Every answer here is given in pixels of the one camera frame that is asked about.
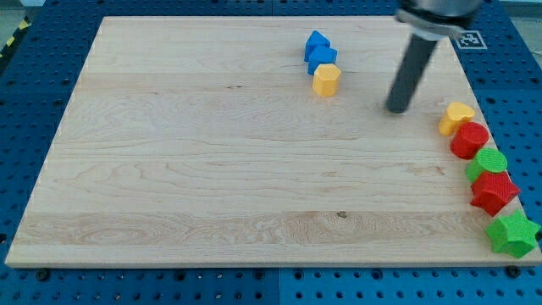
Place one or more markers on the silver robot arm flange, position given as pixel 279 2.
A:
pixel 433 20

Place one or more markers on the yellow hexagon block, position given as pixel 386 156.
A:
pixel 326 80

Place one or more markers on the wooden board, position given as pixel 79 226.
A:
pixel 194 142

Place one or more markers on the blue cube block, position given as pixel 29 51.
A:
pixel 320 55

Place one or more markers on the blue pentagon block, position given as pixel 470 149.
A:
pixel 314 40

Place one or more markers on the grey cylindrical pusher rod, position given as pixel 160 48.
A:
pixel 413 64

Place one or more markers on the yellow heart block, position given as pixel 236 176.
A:
pixel 454 116

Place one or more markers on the red cylinder block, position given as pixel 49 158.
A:
pixel 468 140

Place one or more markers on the green cylinder block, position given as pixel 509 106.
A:
pixel 486 159

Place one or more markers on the red star block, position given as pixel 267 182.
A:
pixel 493 191

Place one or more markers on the white fiducial marker tag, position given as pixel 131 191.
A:
pixel 471 40

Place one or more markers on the green star block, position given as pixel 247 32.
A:
pixel 513 234

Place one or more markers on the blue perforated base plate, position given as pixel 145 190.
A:
pixel 35 88

